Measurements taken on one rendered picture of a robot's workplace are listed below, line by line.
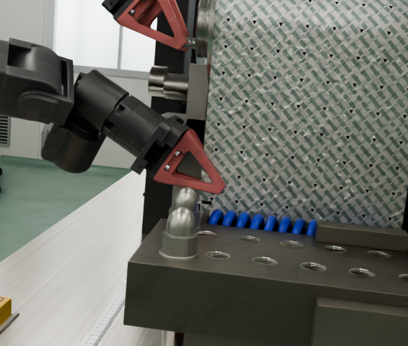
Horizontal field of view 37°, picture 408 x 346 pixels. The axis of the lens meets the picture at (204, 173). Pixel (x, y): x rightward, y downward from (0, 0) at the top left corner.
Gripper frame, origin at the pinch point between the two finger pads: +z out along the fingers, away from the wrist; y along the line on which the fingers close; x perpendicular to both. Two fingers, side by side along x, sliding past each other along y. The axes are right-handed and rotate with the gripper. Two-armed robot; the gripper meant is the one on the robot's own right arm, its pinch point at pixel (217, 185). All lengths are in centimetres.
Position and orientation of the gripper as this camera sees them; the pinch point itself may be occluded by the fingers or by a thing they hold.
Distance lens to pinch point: 71.5
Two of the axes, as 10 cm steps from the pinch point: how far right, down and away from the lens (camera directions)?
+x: 5.7, -8.0, -2.0
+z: 8.2, 5.8, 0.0
